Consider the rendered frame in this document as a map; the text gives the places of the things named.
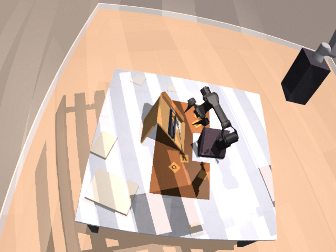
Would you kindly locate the yellow letter tile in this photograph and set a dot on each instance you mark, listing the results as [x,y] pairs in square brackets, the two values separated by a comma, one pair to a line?
[184,158]

